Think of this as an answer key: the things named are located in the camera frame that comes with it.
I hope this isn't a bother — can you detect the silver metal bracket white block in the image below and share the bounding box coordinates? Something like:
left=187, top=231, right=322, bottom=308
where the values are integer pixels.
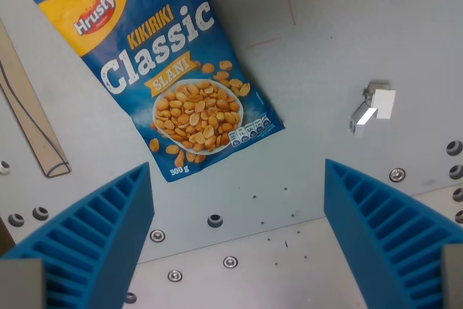
left=349, top=79, right=397, bottom=139

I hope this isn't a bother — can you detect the blue Hrusty Classic peanut bag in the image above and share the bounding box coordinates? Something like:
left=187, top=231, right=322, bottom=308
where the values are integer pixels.
left=24, top=0, right=286, bottom=183

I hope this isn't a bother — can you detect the beige wooden strip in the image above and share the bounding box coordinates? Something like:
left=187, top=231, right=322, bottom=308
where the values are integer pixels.
left=0, top=17, right=72, bottom=179

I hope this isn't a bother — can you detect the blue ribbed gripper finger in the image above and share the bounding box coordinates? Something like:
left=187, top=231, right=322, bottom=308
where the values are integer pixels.
left=0, top=161, right=156, bottom=309
left=323, top=158, right=463, bottom=309

